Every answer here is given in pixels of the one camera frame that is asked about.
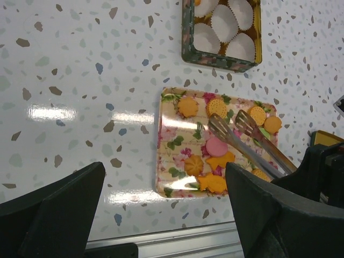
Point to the round dotted orange cookie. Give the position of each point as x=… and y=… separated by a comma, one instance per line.
x=216, y=106

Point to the white paper cup top-left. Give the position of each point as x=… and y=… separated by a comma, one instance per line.
x=206, y=7

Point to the metal tongs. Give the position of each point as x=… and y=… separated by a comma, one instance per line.
x=241, y=134

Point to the round orange cookie top-right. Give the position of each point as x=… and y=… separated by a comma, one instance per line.
x=258, y=114

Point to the pink sandwich cookie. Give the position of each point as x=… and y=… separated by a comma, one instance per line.
x=216, y=147

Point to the white paper cup bottom-left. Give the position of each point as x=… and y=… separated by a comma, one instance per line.
x=205, y=39

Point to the green sandwich cookie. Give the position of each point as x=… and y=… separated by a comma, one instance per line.
x=265, y=133

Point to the aluminium frame rail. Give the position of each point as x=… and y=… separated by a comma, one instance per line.
x=217, y=240

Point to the gold tin lid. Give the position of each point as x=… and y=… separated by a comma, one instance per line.
x=324, y=138

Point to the white paper cup centre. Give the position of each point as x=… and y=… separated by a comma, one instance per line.
x=224, y=23

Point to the orange leaf cookie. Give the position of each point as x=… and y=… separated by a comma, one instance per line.
x=188, y=107

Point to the dotted round cookie bottom-right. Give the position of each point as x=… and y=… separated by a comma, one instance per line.
x=259, y=173

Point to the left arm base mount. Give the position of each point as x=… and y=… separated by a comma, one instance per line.
x=125, y=250

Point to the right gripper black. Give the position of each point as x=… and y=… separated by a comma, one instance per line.
x=320, y=173

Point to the floral serving tray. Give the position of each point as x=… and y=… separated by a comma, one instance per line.
x=180, y=137

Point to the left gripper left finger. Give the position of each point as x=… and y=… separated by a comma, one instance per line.
x=55, y=220

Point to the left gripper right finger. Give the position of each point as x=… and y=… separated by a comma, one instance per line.
x=274, y=222

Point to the white paper cup top-right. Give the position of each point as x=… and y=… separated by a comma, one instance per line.
x=243, y=12

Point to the scalloped orange cookie right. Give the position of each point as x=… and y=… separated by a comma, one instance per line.
x=272, y=124

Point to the floral cookie tin box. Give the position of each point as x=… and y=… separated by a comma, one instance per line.
x=191, y=55

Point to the white paper cup bottom-right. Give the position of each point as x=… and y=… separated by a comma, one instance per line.
x=241, y=47

